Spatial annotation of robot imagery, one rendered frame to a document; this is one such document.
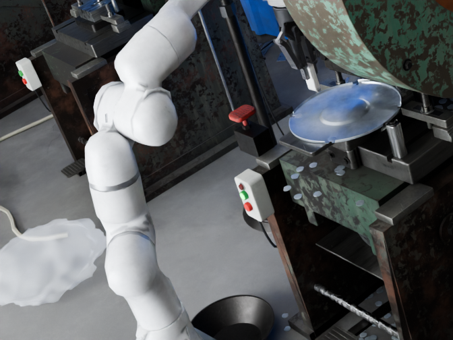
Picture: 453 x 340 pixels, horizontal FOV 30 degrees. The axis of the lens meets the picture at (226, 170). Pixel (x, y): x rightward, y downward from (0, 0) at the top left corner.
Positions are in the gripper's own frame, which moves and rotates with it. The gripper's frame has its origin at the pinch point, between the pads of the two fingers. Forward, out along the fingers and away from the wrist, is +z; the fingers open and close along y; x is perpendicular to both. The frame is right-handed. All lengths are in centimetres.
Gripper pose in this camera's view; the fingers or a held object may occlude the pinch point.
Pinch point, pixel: (311, 76)
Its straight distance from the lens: 207.4
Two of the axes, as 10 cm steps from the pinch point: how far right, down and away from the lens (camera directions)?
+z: 3.2, 8.1, 5.0
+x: 5.6, 2.6, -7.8
